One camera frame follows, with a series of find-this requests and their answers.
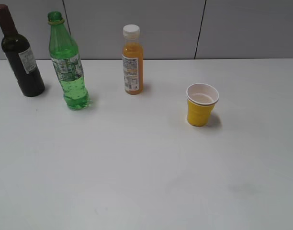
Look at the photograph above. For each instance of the yellow paper cup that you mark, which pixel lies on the yellow paper cup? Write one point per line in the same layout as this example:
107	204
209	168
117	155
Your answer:
201	99

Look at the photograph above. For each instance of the dark red wine bottle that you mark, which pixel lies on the dark red wine bottle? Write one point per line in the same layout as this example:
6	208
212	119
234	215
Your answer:
20	56

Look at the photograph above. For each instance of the orange juice bottle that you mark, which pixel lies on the orange juice bottle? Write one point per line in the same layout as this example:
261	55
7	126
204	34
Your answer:
132	56

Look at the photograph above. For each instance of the green sprite bottle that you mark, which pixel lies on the green sprite bottle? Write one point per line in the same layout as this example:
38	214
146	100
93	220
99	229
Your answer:
64	53

